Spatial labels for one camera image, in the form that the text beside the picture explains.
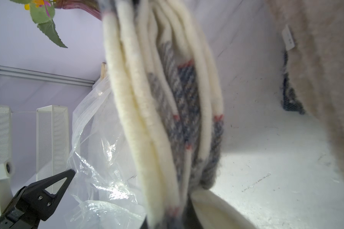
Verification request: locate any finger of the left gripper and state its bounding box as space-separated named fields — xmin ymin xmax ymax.
xmin=0 ymin=169 xmax=76 ymax=229

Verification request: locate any clear plastic vacuum bag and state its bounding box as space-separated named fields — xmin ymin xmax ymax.
xmin=65 ymin=79 xmax=147 ymax=229

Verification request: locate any cream navy striped scarf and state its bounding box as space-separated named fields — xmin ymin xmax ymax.
xmin=98 ymin=1 xmax=254 ymax=229

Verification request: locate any black white grey checked scarf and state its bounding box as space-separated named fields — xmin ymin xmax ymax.
xmin=282 ymin=51 xmax=305 ymax=115

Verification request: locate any cream fuzzy scarf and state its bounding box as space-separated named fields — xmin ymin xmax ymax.
xmin=267 ymin=1 xmax=344 ymax=178

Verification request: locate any white mesh two-tier shelf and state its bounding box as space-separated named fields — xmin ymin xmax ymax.
xmin=0 ymin=104 xmax=74 ymax=192

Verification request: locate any yellow flower bouquet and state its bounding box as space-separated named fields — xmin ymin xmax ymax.
xmin=11 ymin=0 xmax=67 ymax=48

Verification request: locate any dark purple glass vase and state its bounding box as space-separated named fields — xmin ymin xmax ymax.
xmin=54 ymin=0 xmax=102 ymax=21

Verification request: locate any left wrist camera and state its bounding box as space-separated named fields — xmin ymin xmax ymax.
xmin=0 ymin=159 xmax=15 ymax=216

